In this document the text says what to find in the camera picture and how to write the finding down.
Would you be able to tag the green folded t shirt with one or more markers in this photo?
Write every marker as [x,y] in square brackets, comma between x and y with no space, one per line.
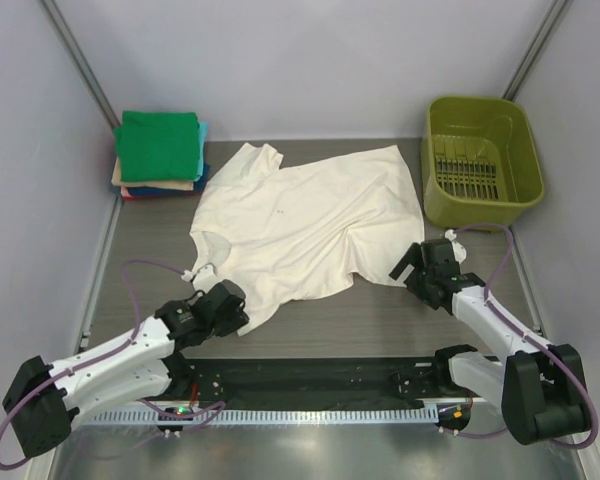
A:
[158,146]

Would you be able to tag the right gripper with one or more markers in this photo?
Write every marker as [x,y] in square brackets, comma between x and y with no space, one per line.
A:
[414,258]

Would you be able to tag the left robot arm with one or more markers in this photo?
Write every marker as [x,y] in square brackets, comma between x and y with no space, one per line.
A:
[47,401]

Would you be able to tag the white t shirt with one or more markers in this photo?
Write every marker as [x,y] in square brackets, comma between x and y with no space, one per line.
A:
[303,233]

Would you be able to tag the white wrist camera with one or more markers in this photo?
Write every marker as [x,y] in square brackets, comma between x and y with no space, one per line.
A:
[202,279]
[460,253]

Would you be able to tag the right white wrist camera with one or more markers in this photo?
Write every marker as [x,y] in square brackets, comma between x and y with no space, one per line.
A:
[460,253]

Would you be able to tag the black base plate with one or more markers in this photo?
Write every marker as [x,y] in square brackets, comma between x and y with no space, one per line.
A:
[317,384]

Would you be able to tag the slotted cable duct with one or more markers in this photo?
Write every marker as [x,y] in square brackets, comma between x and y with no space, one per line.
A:
[137,415]

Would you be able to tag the light blue folded t shirt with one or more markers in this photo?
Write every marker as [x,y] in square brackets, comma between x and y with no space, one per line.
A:
[202,135]

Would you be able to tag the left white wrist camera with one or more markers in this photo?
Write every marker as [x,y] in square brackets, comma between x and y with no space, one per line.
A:
[202,279]

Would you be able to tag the right corner aluminium post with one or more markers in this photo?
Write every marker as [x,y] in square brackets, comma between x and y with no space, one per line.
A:
[550,23]

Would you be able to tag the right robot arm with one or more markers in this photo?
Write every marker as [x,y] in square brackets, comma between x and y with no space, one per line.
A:
[538,387]

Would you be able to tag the left corner aluminium post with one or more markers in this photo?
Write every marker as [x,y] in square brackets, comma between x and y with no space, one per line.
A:
[69,42]

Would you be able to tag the olive green plastic bin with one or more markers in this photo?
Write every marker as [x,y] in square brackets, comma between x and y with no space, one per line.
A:
[479,163]

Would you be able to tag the corner aluminium post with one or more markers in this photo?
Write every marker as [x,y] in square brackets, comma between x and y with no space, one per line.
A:
[550,23]
[69,42]

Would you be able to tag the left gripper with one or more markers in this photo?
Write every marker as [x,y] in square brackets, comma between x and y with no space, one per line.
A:
[239,318]

